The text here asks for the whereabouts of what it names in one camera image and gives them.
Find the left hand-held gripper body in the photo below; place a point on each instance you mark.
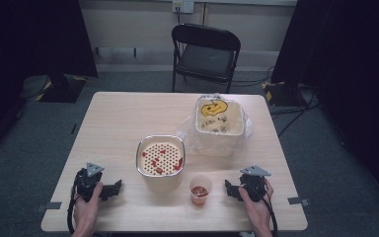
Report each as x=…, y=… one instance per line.
x=87, y=184

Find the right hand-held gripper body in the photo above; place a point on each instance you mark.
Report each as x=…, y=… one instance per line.
x=254, y=186

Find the person's left hand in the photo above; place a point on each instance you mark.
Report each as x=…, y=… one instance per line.
x=87, y=214

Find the person's right hand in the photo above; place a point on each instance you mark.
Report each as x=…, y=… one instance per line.
x=260, y=214

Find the clear plastic cup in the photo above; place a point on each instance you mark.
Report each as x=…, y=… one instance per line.
x=200, y=192

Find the grey tape strip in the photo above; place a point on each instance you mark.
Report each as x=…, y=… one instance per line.
x=49, y=206
x=298, y=201

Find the red food scraps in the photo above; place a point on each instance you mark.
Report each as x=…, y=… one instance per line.
x=159, y=170

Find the beige bin with perforated strainer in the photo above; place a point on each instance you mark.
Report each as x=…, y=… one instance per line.
x=160, y=158

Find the black stand base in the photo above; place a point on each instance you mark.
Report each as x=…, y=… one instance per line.
x=62, y=89
x=283, y=94

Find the black folding chair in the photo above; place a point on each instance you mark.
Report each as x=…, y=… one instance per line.
x=205, y=59

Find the black curtain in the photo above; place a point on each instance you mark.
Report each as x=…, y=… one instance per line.
x=29, y=42
x=348, y=65

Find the white wall socket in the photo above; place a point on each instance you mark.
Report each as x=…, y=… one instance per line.
x=183, y=6

